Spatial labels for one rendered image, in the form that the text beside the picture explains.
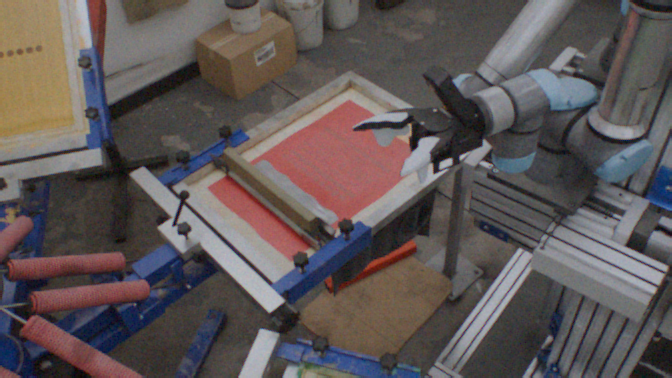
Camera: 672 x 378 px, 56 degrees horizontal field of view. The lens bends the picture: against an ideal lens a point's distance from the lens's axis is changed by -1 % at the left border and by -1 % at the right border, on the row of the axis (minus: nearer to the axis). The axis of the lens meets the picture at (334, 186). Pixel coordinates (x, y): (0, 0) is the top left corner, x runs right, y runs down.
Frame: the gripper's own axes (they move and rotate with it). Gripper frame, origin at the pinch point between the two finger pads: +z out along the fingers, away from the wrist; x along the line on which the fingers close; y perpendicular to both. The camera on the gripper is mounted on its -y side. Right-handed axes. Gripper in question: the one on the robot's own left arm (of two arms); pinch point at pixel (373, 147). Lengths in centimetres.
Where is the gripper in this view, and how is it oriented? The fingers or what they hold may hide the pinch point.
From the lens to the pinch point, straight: 99.9
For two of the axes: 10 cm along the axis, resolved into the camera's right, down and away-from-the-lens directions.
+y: 1.2, 7.7, 6.2
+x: -4.5, -5.2, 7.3
